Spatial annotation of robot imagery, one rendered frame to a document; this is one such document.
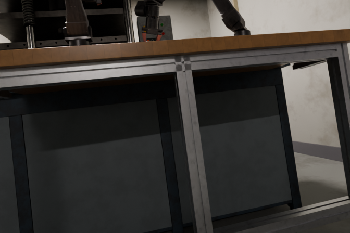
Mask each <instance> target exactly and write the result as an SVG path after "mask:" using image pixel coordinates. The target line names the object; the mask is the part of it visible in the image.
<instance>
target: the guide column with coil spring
mask: <svg viewBox="0 0 350 233"><path fill-rule="evenodd" d="M23 2H31V1H23ZM24 5H32V4H30V3H25V4H24ZM25 7H30V8H32V6H24V8H25ZM25 10H31V11H32V9H24V11H25ZM31 11H26V12H24V13H33V12H31ZM25 16H33V15H32V14H26V15H25ZM27 18H31V19H33V17H25V19H27ZM25 21H33V20H25ZM26 32H27V41H28V49H30V48H36V41H35V31H34V26H31V25H28V26H26Z"/></svg>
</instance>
